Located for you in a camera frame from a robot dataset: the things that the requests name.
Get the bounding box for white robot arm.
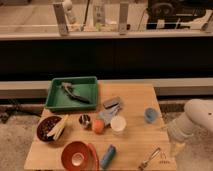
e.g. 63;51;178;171
167;99;213;157

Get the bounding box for red bowl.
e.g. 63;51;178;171
61;141;92;171

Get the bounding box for dark brown bowl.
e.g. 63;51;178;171
37;116;61;142

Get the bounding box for small blue cup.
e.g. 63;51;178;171
144;108;158;123

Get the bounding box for wooden board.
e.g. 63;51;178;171
24;82;176;171

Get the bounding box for white cup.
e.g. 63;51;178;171
110;116;127;134

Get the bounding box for blue cylinder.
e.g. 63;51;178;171
100;145;116;169

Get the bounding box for grey blue cloth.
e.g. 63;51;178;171
98;105;120;125

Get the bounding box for orange ball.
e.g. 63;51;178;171
92;119;105;134

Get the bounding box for red spoon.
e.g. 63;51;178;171
88;143;99;171

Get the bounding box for small metal cup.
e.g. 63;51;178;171
79;114;91;129

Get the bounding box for pale wooden sticks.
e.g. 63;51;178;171
47;115;68;140

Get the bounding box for green plastic tray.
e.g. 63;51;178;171
45;76;98;112

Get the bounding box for dark tongs in tray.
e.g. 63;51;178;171
61;82;90;104

